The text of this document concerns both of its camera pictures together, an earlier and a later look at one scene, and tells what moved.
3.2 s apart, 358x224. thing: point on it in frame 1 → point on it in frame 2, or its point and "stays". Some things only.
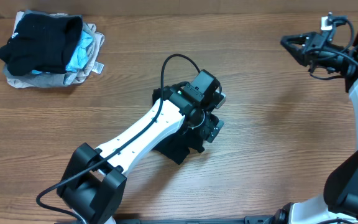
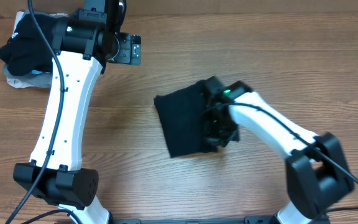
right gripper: (310, 40) → (215, 142)
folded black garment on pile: (42, 43) stays
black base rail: (249, 219) stays
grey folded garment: (35, 79) stays
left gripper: (207, 128) → (130, 49)
